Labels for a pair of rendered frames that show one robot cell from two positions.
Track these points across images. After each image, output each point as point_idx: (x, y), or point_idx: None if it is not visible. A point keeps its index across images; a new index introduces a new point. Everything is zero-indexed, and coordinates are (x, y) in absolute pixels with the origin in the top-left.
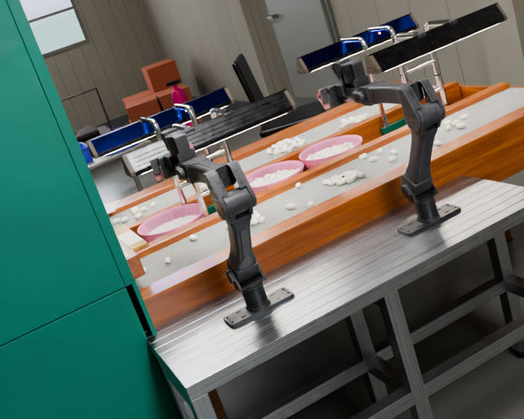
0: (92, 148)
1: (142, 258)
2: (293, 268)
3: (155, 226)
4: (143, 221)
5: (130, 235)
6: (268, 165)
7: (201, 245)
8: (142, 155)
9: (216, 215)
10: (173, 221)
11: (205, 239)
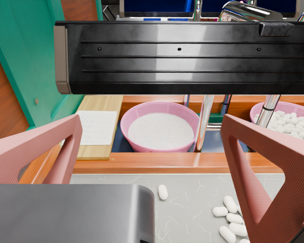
0: (121, 3)
1: (92, 174)
2: None
3: (148, 112)
4: (140, 101)
5: (109, 121)
6: (286, 102)
7: (163, 229)
8: (109, 46)
9: (210, 164)
10: (165, 118)
11: (176, 208)
